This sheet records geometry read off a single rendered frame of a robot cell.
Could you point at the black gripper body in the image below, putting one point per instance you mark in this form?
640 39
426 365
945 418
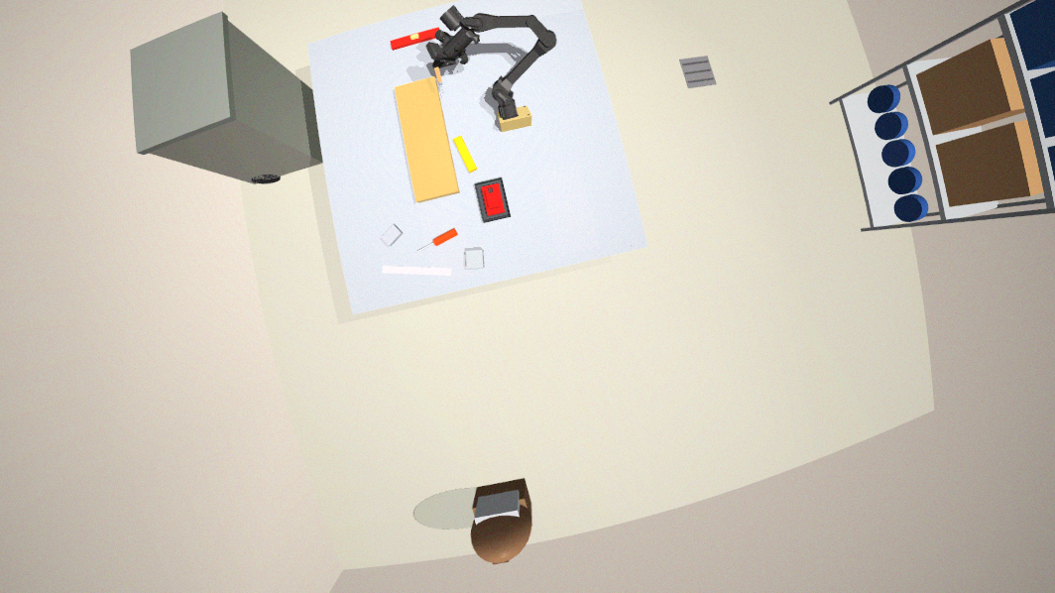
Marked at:
451 50

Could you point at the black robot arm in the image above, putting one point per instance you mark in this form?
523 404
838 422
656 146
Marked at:
482 22

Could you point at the orange hexagonal rod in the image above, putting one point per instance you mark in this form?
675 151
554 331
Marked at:
442 238

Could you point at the red flat bar with yellow block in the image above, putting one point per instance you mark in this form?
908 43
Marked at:
414 39

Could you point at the white flat bar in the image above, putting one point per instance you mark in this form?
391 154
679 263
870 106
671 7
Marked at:
417 270

